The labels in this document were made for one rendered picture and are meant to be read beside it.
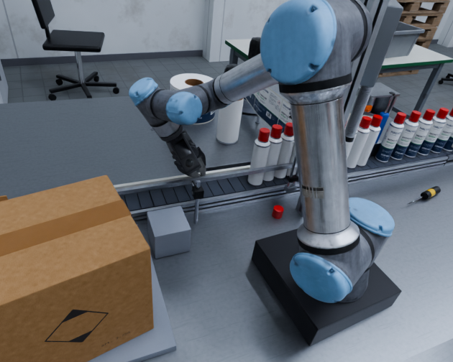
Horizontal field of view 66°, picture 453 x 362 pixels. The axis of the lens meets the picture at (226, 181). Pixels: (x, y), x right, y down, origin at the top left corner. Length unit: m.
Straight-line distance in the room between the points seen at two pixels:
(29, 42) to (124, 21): 1.08
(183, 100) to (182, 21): 4.15
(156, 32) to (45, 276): 4.40
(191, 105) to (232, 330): 0.53
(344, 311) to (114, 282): 0.52
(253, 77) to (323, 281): 0.45
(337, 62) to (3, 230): 0.62
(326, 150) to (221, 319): 0.50
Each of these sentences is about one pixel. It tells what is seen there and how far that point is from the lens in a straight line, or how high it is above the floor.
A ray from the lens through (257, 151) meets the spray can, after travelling 1.10.
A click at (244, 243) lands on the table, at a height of 0.83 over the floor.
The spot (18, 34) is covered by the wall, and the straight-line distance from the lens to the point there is 4.66.
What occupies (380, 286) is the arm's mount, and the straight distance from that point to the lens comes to 0.99.
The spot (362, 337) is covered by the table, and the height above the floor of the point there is 0.83.
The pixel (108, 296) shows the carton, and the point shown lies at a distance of 0.69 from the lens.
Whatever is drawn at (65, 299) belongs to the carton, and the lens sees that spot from 0.65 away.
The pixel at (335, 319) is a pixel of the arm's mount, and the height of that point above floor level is 0.90.
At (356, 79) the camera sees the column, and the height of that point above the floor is 1.30.
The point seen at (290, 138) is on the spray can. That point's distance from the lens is 1.15.
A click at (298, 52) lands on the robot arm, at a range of 0.54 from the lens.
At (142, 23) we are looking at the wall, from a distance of 4.79.
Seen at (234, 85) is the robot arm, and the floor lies 1.29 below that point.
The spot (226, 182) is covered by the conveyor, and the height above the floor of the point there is 0.88.
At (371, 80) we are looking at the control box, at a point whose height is 1.30.
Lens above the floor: 1.60
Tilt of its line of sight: 37 degrees down
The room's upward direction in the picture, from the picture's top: 8 degrees clockwise
